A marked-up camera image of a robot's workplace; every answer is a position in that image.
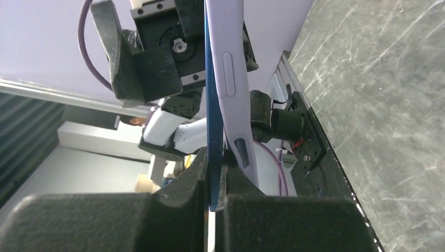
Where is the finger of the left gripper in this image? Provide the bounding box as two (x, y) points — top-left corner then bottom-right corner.
(90, 1), (145, 108)

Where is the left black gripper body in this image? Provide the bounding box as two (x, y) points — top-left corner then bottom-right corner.
(130, 0), (260, 103)

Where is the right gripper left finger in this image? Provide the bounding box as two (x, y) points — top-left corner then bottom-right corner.
(1, 148), (208, 251)

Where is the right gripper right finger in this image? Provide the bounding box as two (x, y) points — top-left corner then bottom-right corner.
(215, 150), (380, 251)

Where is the lilac phone case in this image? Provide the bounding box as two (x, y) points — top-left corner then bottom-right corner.
(206, 0), (259, 186)

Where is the blue smartphone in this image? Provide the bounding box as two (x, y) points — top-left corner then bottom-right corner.
(204, 8), (224, 212)

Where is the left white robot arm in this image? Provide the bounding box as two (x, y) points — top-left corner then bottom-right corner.
(82, 1), (312, 172)

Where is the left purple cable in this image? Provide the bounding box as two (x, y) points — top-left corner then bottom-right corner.
(77, 0), (289, 197)

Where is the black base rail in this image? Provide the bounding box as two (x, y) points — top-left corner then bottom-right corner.
(276, 52), (384, 251)

